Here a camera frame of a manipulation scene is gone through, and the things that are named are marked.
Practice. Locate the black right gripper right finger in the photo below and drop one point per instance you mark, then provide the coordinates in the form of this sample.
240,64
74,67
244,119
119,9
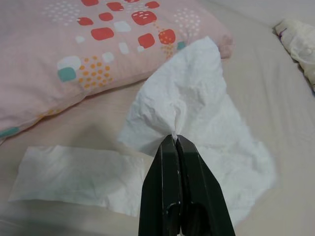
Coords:
201,196

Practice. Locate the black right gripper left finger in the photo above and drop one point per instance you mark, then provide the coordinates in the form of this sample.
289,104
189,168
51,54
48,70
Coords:
160,191

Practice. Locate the long white paper tissue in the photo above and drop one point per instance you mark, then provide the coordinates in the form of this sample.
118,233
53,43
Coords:
73,177

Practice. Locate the square white paper tissue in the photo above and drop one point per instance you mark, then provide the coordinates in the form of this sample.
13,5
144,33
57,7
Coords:
192,86

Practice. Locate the cream cartoon print blanket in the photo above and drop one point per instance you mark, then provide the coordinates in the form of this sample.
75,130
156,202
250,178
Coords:
300,49

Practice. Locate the mattress with beige sheet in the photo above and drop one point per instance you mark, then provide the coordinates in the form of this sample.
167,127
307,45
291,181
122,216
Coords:
258,86

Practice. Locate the pink patterned pillow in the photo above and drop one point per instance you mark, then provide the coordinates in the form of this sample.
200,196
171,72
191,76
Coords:
37,86

